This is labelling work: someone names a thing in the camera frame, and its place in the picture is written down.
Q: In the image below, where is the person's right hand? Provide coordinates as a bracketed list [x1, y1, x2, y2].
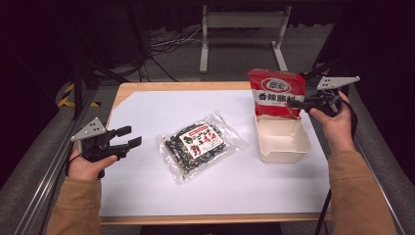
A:
[308, 91, 356, 155]

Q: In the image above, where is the black tripod stand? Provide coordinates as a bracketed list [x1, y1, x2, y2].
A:
[299, 58, 352, 99]
[69, 58, 131, 120]

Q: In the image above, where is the bundle of floor cables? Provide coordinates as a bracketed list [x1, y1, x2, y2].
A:
[148, 26, 204, 56]

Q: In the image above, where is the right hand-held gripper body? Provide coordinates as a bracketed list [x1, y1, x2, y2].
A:
[306, 75, 361, 118]

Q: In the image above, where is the white plastic container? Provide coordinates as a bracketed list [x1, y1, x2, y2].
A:
[254, 112, 312, 164]

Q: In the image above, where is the aluminium rail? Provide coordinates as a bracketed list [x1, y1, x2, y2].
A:
[350, 84, 407, 235]
[13, 87, 99, 235]

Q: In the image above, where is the red seasoning packet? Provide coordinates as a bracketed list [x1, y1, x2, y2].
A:
[247, 68, 307, 120]

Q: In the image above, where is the white paper sheet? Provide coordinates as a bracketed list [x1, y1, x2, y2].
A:
[99, 89, 331, 217]

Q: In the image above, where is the person's left hand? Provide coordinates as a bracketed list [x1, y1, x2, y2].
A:
[67, 143, 118, 182]

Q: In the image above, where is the yellow and black hazard tape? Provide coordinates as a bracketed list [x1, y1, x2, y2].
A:
[57, 82, 101, 109]

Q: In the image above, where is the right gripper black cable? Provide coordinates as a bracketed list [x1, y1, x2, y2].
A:
[313, 97, 359, 235]

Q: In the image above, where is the clear bag of dark spices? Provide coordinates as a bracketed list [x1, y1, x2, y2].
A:
[159, 112, 249, 184]

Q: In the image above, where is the white metal stand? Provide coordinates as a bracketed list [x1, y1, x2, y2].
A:
[199, 4, 293, 74]

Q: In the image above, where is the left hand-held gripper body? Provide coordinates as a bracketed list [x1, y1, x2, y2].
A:
[69, 117, 131, 164]

